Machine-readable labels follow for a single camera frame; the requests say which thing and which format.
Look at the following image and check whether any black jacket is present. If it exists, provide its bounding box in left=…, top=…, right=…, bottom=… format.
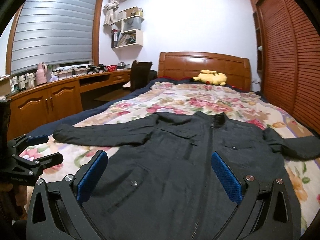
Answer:
left=53, top=112, right=319, bottom=239

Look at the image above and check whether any wooden desk cabinet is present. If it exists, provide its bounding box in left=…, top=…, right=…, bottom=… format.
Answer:
left=7, top=69, right=130, bottom=140

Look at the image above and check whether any pink thermos jug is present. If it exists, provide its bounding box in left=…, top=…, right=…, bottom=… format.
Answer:
left=36, top=62, right=47, bottom=86

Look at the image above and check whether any red basket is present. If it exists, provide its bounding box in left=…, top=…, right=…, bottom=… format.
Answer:
left=106, top=64, right=117, bottom=72

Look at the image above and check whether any grey window blind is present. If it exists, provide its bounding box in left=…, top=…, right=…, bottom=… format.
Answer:
left=10, top=0, right=98, bottom=74

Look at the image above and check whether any dark wooden chair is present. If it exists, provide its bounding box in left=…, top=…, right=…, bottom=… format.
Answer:
left=123, top=60, right=157, bottom=92

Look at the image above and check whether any floral blanket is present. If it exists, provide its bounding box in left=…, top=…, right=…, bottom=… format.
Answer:
left=21, top=82, right=319, bottom=235

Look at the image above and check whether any wooden headboard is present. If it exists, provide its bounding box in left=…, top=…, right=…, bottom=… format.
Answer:
left=158, top=52, right=252, bottom=91

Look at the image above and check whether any yellow plush toy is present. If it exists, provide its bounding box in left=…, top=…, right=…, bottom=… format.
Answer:
left=190, top=69, right=227, bottom=86

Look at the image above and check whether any louvered wooden wardrobe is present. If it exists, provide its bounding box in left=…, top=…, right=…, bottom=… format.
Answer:
left=250, top=0, right=319, bottom=133

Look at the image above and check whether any white wall shelf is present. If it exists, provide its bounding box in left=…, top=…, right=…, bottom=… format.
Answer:
left=111, top=7, right=144, bottom=49

